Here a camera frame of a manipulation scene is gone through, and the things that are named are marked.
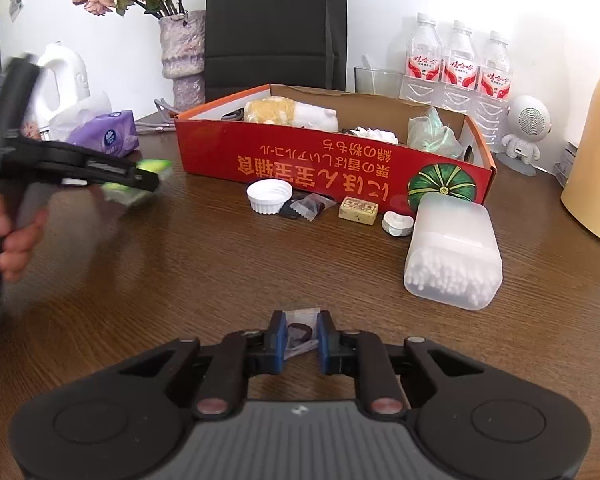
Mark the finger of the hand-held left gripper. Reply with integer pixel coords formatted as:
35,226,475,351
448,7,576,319
60,174,161,193
80,155,149,177

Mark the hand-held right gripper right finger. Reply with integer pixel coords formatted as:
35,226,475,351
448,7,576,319
316,310,486,418

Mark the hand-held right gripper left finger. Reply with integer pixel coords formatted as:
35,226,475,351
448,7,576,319
120,310,287,418

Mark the clear dark candy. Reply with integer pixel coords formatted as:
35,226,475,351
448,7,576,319
279,194,339,222
282,305,323,358

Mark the green packet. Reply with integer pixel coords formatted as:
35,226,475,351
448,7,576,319
101,158,175,207

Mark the yellow white plush toy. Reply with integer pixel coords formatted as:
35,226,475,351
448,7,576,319
243,98,340,131

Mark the red orange cardboard box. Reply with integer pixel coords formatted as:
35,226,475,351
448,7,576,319
174,84,497,206

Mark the white tissue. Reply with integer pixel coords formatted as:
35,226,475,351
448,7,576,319
350,126,398,146

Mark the person's left hand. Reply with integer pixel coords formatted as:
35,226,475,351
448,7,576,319
0,187,49,283

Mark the purple tissue pack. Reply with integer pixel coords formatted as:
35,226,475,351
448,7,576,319
50,92,141,157

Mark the white detergent bottle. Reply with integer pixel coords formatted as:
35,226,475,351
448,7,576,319
22,42,92,138

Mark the mottled purple vase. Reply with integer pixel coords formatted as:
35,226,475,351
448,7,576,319
159,10,208,110

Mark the small yellowish box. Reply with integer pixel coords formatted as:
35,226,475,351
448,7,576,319
338,196,380,225

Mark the white ribbed jar lid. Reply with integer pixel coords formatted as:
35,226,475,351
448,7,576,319
246,180,294,216

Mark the small white heart case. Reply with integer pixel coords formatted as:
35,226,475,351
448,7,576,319
381,211,415,237

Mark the translucent cotton swab box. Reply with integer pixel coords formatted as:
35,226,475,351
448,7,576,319
403,194,503,311

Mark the black paper bag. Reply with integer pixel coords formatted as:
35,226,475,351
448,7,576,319
205,0,348,103

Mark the pale green plastic bag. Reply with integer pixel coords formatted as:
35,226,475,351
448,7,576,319
407,106,466,163

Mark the clear glass cup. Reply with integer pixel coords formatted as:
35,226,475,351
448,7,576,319
354,55,406,97

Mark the clear water bottle red label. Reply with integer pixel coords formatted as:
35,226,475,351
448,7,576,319
399,12,443,103
472,31,513,153
441,20,478,108

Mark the small grey box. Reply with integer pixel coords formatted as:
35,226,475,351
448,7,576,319
554,141,578,183

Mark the white robot speaker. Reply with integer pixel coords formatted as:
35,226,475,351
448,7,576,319
495,95,553,177

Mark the yellow insulated jug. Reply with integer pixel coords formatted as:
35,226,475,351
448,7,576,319
560,25,600,251

